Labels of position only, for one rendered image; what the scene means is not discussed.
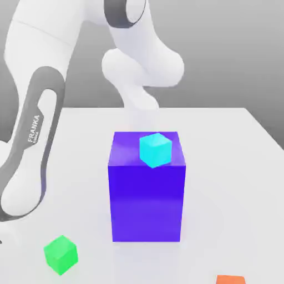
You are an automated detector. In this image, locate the small cyan cube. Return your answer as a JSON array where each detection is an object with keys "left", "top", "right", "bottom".
[{"left": 139, "top": 132, "right": 173, "bottom": 169}]

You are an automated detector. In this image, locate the large blue box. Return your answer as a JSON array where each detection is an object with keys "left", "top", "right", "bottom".
[{"left": 108, "top": 131, "right": 186, "bottom": 243}]

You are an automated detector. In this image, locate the small green cube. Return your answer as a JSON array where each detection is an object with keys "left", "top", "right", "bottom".
[{"left": 43, "top": 235, "right": 79, "bottom": 276}]

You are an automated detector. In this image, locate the small orange cube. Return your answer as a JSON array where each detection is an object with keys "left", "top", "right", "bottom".
[{"left": 216, "top": 275, "right": 246, "bottom": 284}]

